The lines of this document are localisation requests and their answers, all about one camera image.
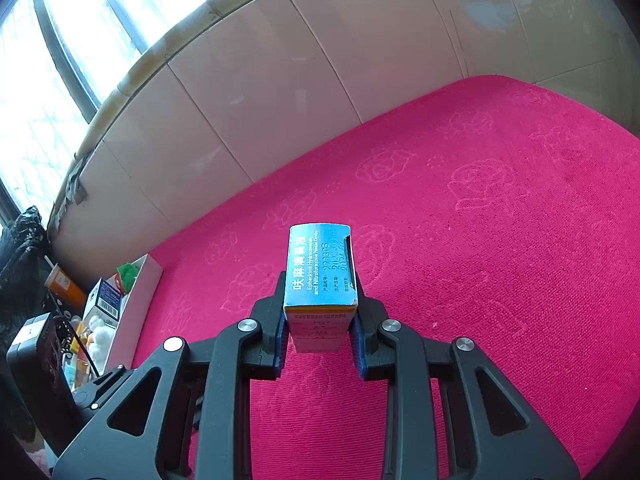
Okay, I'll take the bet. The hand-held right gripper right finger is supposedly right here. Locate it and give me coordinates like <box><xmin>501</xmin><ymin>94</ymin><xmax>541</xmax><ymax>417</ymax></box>
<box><xmin>348</xmin><ymin>270</ymin><xmax>581</xmax><ymax>480</ymax></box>

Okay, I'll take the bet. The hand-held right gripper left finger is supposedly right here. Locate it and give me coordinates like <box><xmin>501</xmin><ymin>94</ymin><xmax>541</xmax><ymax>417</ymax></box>
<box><xmin>52</xmin><ymin>276</ymin><xmax>291</xmax><ymax>480</ymax></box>

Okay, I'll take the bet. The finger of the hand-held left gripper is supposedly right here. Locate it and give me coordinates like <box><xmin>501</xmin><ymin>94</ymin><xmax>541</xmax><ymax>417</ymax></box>
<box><xmin>74</xmin><ymin>366</ymin><xmax>127</xmax><ymax>411</ymax></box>

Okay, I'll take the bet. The small blue medicine box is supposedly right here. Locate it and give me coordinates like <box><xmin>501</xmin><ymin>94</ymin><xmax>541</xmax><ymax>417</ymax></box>
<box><xmin>282</xmin><ymin>221</ymin><xmax>361</xmax><ymax>356</ymax></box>

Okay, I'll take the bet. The white storage box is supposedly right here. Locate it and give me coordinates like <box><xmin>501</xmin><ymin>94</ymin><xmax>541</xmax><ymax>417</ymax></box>
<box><xmin>82</xmin><ymin>254</ymin><xmax>164</xmax><ymax>378</ymax></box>

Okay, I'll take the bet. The orange bottle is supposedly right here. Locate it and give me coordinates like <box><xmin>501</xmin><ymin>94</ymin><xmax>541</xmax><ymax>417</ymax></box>
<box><xmin>44</xmin><ymin>255</ymin><xmax>88</xmax><ymax>308</ymax></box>

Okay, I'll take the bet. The black cloth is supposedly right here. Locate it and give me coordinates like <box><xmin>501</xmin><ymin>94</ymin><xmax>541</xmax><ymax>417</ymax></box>
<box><xmin>0</xmin><ymin>205</ymin><xmax>51</xmax><ymax>311</ymax></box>

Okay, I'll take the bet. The cardboard barrier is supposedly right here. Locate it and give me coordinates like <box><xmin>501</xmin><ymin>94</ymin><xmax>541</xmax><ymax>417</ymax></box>
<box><xmin>47</xmin><ymin>0</ymin><xmax>640</xmax><ymax>281</ymax></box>

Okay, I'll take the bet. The black cable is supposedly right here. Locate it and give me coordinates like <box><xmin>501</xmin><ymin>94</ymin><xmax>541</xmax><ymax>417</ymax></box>
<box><xmin>60</xmin><ymin>317</ymin><xmax>101</xmax><ymax>378</ymax></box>

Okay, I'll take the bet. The window with dark frame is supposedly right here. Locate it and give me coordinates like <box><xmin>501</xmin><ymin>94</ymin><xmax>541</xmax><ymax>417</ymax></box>
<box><xmin>0</xmin><ymin>0</ymin><xmax>281</xmax><ymax>221</ymax></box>

